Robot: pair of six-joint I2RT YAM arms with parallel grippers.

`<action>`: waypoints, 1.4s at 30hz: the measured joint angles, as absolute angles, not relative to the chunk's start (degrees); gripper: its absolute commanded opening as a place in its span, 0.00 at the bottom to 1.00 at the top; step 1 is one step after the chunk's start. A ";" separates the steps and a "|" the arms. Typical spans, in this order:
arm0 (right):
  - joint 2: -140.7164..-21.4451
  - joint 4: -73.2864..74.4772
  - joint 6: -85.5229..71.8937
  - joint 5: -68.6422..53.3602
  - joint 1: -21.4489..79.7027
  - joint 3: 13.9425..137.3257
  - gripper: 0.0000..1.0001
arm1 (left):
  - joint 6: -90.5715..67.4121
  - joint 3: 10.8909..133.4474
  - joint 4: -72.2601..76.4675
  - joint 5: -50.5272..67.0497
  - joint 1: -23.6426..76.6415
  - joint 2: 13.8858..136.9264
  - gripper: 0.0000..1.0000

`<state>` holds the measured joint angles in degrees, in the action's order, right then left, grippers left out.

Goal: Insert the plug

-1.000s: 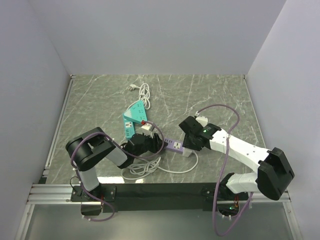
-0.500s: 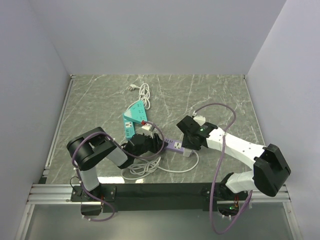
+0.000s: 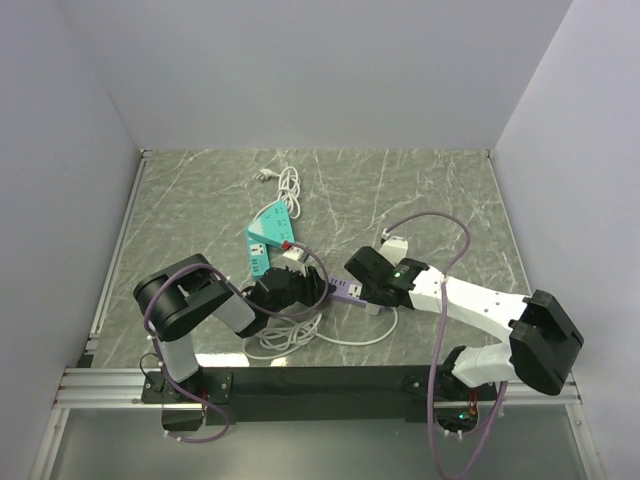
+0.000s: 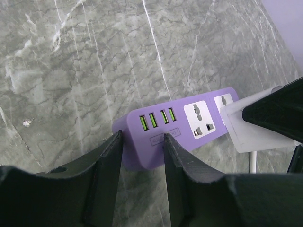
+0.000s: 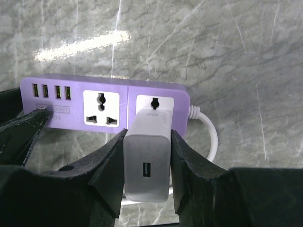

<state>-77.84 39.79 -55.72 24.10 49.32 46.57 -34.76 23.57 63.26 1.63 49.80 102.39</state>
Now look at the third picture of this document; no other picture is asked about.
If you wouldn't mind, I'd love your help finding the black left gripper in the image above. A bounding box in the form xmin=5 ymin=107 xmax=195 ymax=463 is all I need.
xmin=267 ymin=262 xmax=337 ymax=317

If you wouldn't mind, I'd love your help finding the white square charger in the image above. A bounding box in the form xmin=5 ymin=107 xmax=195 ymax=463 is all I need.
xmin=365 ymin=303 xmax=383 ymax=316

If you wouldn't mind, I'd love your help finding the purple power strip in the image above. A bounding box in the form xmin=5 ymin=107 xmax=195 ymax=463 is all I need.
xmin=329 ymin=277 xmax=366 ymax=307

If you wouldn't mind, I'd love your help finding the teal triangular power strip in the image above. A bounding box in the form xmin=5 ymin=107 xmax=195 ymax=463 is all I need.
xmin=246 ymin=201 xmax=295 ymax=248

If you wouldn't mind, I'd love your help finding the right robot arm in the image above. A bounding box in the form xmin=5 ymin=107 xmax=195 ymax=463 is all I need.
xmin=345 ymin=246 xmax=584 ymax=399

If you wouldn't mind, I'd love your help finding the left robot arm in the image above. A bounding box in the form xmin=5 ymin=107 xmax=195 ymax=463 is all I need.
xmin=133 ymin=254 xmax=335 ymax=402

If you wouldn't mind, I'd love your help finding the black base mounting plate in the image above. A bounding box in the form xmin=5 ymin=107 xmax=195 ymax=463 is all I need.
xmin=139 ymin=364 xmax=501 ymax=427

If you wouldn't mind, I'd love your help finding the white purple strip cable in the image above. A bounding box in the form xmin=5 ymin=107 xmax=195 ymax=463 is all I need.
xmin=314 ymin=307 xmax=399 ymax=347

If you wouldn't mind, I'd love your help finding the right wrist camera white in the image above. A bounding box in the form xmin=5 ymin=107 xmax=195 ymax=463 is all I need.
xmin=379 ymin=230 xmax=409 ymax=265

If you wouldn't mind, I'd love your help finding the white coiled teal strip cable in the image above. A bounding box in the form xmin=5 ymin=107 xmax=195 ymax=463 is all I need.
xmin=241 ymin=312 xmax=324 ymax=360

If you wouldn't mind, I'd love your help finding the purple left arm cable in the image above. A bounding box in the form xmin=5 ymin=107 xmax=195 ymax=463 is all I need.
xmin=143 ymin=242 xmax=331 ymax=444

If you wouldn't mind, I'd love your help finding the white coiled cable with plug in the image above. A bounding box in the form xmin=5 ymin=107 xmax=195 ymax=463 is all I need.
xmin=255 ymin=165 xmax=302 ymax=221

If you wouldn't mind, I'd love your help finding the aluminium left edge rail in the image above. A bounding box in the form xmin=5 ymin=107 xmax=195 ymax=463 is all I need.
xmin=83 ymin=149 xmax=151 ymax=356

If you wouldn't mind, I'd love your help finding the aluminium front rail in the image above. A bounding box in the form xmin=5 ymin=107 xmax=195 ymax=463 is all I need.
xmin=31 ymin=368 xmax=588 ymax=479

